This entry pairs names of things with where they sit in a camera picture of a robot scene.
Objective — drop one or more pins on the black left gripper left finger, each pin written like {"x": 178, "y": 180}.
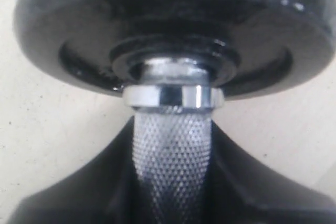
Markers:
{"x": 106, "y": 190}

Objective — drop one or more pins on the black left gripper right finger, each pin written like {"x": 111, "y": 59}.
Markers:
{"x": 241, "y": 189}

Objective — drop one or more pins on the chrome threaded dumbbell bar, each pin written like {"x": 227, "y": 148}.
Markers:
{"x": 173, "y": 103}

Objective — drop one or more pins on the black weight plate end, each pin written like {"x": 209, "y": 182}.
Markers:
{"x": 251, "y": 48}

